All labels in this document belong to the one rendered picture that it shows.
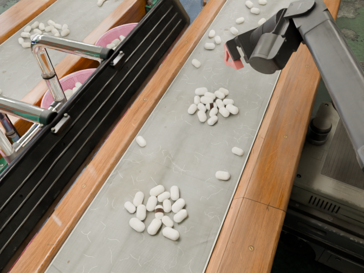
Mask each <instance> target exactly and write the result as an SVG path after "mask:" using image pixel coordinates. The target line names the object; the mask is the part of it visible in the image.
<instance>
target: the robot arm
mask: <svg viewBox="0 0 364 273"><path fill-rule="evenodd" d="M301 43H302V44H305V45H306V46H307V48H308V49H309V51H310V53H311V56H312V58H313V60H314V62H315V64H316V66H317V69H318V71H319V73H320V75H321V77H322V80H323V82H324V84H325V87H326V89H327V91H328V93H329V95H330V98H331V100H332V102H333V104H334V106H335V108H336V111H337V113H338V115H339V117H340V119H341V122H342V124H343V126H344V128H345V130H346V132H347V135H348V137H349V139H350V141H351V143H352V146H353V149H354V150H355V153H356V158H357V160H358V163H359V165H360V167H361V169H362V171H363V173H364V69H363V67H362V65H361V64H360V62H359V60H358V59H357V57H356V56H355V54H354V52H353V51H352V49H351V47H350V45H349V44H348V42H347V39H345V37H344V34H343V33H342V32H341V30H340V28H339V27H338V25H337V24H336V22H335V20H334V19H333V17H332V15H331V13H330V12H329V10H328V8H327V6H326V5H325V3H324V1H323V0H300V1H295V2H291V3H290V5H289V7H288V8H283V9H281V10H279V11H278V12H276V13H275V14H274V15H273V16H271V17H270V18H269V19H268V20H267V21H266V22H264V23H263V24H262V25H260V26H259V27H257V28H254V29H252V30H249V31H247V32H244V33H242V34H240V35H237V36H236V37H234V38H233V39H231V40H228V41H226V42H225V43H224V49H225V56H224V62H225V64H226V66H230V67H232V68H234V69H235V70H239V69H241V68H243V67H244V65H243V63H242V61H241V59H240V58H241V55H240V53H239V51H238V49H237V47H239V48H240V47H241V49H242V52H243V54H244V56H243V57H244V60H245V62H246V63H249V64H250V66H251V67H252V68H253V69H254V70H256V71H258V72H260V73H262V74H273V73H275V71H276V70H282V69H283V68H284V67H285V66H286V64H287V63H288V61H289V59H290V57H291V55H292V54H293V52H297V50H298V48H299V46H300V44H301ZM229 56H230V58H231V60H232V62H229V61H228V59H229Z"/></svg>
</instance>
